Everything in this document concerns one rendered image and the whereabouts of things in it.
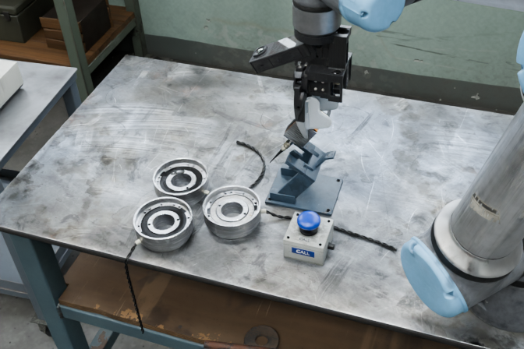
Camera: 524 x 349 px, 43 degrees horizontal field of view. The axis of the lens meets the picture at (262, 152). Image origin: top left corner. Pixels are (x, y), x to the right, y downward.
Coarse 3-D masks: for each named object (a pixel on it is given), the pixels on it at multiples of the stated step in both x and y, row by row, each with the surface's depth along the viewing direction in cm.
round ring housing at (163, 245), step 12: (144, 204) 122; (156, 204) 123; (168, 204) 123; (180, 204) 123; (156, 216) 121; (168, 216) 121; (192, 216) 119; (156, 228) 122; (192, 228) 119; (144, 240) 116; (156, 240) 115; (168, 240) 115; (180, 240) 117
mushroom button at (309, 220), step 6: (300, 216) 113; (306, 216) 113; (312, 216) 113; (318, 216) 113; (300, 222) 112; (306, 222) 112; (312, 222) 112; (318, 222) 112; (306, 228) 112; (312, 228) 112
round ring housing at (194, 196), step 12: (168, 168) 131; (204, 168) 129; (156, 180) 128; (168, 180) 128; (180, 180) 131; (192, 180) 128; (204, 180) 126; (156, 192) 126; (168, 192) 124; (192, 192) 124; (192, 204) 126
